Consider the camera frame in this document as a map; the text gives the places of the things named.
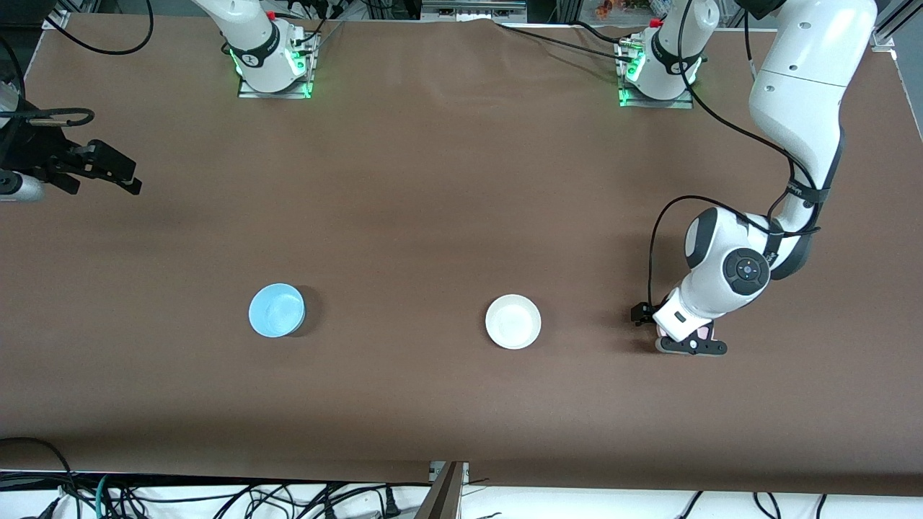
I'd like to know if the pink bowl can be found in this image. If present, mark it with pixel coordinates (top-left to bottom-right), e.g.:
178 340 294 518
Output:
656 321 715 345

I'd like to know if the grey power strip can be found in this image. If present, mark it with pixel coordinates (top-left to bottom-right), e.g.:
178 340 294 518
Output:
422 0 527 20

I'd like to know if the black cable on table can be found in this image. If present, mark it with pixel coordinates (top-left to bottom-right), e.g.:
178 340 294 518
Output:
493 20 635 66

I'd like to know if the brown table cover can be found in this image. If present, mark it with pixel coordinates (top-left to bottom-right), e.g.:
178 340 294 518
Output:
0 13 923 498

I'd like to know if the orange patterned object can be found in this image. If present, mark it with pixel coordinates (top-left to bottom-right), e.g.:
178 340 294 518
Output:
595 0 653 19

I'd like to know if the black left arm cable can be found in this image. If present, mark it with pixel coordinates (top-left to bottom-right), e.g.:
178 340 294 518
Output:
647 0 823 311

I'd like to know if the thick black floor cable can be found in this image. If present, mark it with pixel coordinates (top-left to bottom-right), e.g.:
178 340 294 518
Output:
0 437 74 519

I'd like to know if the blue bowl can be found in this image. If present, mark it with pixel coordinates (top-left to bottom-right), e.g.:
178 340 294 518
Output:
248 283 306 339

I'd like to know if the white bowl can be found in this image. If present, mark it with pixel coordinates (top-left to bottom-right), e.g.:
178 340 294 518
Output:
485 294 542 350

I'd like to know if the aluminium profile post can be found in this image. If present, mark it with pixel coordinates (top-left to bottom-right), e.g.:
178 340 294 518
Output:
415 461 469 519

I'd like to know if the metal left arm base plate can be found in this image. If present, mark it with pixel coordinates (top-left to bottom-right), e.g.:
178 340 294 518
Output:
619 83 694 109

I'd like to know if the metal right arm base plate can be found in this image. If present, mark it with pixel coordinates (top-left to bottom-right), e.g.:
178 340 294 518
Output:
238 72 314 99

